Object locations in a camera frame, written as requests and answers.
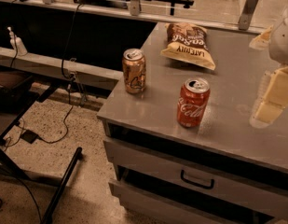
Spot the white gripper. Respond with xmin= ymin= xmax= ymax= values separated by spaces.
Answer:
xmin=249 ymin=6 xmax=288 ymax=128

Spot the red coke can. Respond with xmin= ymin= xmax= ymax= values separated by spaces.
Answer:
xmin=177 ymin=77 xmax=211 ymax=128

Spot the orange soda can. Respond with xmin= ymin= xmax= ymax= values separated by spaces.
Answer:
xmin=122 ymin=49 xmax=146 ymax=94

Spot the brown yellow chip bag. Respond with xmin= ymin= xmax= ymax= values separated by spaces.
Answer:
xmin=160 ymin=22 xmax=216 ymax=70

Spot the grey cabinet with drawers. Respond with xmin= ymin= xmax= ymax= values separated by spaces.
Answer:
xmin=98 ymin=23 xmax=288 ymax=224

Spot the black power adapter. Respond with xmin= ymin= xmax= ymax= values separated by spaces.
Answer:
xmin=21 ymin=130 xmax=38 ymax=144

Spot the white bell-shaped bottle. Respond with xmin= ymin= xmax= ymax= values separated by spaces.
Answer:
xmin=7 ymin=26 xmax=28 ymax=56

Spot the dark box on stand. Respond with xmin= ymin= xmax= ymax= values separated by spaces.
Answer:
xmin=0 ymin=71 xmax=39 ymax=113

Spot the black drawer handle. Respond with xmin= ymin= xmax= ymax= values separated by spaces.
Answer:
xmin=180 ymin=170 xmax=215 ymax=189

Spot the black power cable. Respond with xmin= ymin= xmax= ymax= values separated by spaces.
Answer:
xmin=37 ymin=3 xmax=84 ymax=146

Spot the black metal stand frame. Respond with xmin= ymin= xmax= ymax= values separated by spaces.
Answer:
xmin=0 ymin=81 xmax=84 ymax=224

